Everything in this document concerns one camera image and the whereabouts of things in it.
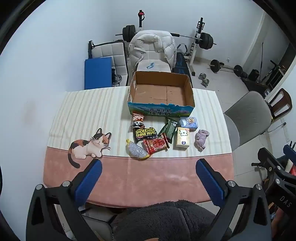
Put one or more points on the panda print snack packet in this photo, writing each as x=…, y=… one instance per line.
x=138, y=120

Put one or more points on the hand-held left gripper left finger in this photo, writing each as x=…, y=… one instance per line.
x=89, y=183

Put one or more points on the blue tissue pack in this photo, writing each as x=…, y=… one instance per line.
x=189, y=122

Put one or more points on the short floor barbell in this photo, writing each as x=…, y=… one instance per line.
x=216, y=65

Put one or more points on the person's dark fleece clothing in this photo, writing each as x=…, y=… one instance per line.
x=171, y=222

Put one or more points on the small blue label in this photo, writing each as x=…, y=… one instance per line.
x=150, y=66

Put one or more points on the chrome dumbbell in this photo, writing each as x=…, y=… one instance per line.
x=202, y=75
x=205, y=82

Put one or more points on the beige padded chair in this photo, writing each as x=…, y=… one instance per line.
x=157, y=67

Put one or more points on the black wipe packet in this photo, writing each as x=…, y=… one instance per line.
x=144, y=134

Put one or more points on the cardboard box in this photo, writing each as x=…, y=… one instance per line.
x=161, y=92

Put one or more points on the brown wooden chair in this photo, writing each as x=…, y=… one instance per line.
x=283, y=102

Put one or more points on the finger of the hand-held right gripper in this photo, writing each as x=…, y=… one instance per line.
x=269, y=157
x=289, y=150

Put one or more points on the silver and yellow packet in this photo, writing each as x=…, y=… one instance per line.
x=137, y=150

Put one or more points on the black weight bench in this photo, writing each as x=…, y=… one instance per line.
x=181, y=63

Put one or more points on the barbell with black plates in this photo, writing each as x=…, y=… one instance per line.
x=205, y=40

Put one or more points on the grey shell chair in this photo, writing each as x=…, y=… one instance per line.
x=249, y=113

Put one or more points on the white puffer jacket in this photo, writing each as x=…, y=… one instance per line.
x=166, y=49

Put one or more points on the striped pink cat print tablecloth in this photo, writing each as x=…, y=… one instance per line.
x=143, y=176

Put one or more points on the grey quilted chair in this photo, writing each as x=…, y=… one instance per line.
x=118, y=53

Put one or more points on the dark exercise equipment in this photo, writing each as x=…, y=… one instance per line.
x=270, y=74

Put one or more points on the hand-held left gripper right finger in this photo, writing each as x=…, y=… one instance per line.
x=209, y=183

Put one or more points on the yellow tissue pack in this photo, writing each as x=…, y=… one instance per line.
x=183, y=138

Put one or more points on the dark green packet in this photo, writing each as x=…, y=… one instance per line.
x=169, y=129

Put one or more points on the black box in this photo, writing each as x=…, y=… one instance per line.
x=253, y=75

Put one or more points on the red snack packet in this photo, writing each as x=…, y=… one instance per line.
x=156, y=144

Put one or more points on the thin black pole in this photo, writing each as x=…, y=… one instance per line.
x=261, y=60

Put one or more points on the blue board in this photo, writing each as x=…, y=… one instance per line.
x=97, y=73

